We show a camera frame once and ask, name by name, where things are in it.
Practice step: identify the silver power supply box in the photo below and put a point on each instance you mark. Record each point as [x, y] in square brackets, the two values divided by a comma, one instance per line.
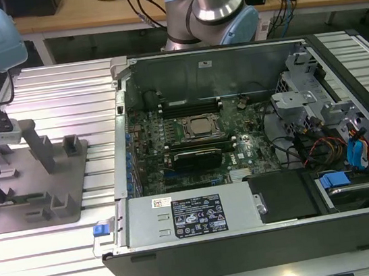
[141, 222]

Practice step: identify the black graphics card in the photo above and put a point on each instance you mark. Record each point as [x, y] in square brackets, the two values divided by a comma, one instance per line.
[197, 160]

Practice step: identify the grey plastic case latch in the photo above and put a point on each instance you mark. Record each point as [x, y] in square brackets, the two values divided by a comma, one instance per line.
[117, 65]

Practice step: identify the green RAM stick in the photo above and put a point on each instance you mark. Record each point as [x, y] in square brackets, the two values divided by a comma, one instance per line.
[25, 197]

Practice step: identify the wide black box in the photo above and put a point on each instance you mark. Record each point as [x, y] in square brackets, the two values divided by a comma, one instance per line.
[34, 4]

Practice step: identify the wooden desk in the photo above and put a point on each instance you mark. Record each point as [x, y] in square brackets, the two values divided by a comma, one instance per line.
[93, 17]

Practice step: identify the grey parts rack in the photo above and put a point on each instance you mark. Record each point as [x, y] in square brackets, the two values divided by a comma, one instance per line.
[66, 174]

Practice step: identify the hard disk blue carrier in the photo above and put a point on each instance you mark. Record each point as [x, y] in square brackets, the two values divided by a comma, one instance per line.
[334, 181]

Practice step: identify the black open PC case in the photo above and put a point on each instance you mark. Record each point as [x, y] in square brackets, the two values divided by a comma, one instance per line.
[221, 259]

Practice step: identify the green motherboard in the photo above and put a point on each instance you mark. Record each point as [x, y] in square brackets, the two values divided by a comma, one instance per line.
[261, 155]

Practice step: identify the silver CPU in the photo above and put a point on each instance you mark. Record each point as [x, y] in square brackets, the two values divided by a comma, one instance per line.
[200, 126]

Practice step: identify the black RAM slot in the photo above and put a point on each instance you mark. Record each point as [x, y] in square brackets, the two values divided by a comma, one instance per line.
[191, 109]
[190, 102]
[191, 113]
[190, 105]
[202, 141]

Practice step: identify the black plastic shroud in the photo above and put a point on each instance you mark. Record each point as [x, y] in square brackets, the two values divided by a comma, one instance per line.
[287, 196]

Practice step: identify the blue plastic release latch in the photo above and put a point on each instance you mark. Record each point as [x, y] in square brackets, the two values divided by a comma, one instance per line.
[101, 230]

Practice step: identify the silver finned chipset heatsink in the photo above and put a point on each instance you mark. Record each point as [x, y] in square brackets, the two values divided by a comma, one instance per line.
[242, 174]

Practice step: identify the silver metal drive cage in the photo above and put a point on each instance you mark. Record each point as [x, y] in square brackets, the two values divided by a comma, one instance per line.
[293, 98]

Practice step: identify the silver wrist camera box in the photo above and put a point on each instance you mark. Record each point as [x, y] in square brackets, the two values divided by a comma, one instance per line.
[10, 135]

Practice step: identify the silver coin battery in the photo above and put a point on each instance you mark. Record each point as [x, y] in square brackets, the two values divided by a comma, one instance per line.
[241, 105]

